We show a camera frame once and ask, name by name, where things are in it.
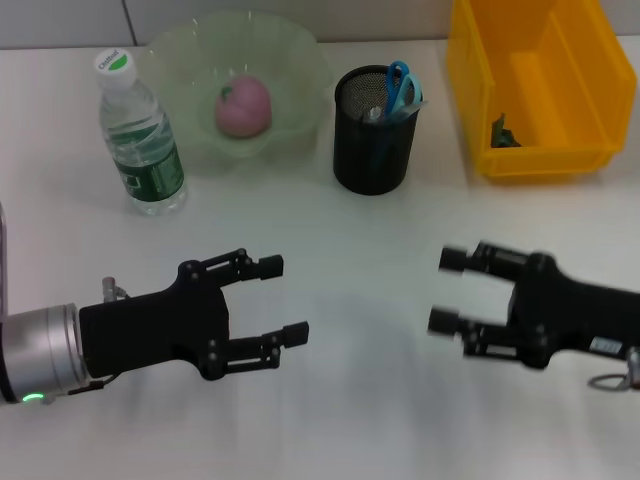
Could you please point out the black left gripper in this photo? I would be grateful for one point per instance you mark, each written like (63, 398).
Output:
(150, 335)

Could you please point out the black mesh pen holder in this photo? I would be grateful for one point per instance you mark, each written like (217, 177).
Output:
(370, 165)

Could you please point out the blue plastic scissors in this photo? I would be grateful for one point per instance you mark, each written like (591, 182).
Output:
(400, 85)

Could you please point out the yellow plastic bin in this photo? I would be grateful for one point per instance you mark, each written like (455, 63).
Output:
(550, 75)

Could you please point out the clear green-label water bottle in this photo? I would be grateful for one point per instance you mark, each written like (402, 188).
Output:
(145, 165)

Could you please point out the pink toy peach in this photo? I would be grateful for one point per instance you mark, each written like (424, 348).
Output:
(245, 107)

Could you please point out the translucent green fruit plate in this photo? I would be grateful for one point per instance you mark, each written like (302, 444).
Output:
(300, 100)

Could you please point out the green plastic wrapper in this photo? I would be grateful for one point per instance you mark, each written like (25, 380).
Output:
(502, 135)

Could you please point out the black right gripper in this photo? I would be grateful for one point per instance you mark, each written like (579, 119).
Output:
(575, 315)

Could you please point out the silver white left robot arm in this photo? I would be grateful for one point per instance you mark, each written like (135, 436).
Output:
(40, 350)

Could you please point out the silver ballpoint pen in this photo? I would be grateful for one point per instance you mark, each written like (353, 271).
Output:
(374, 114)

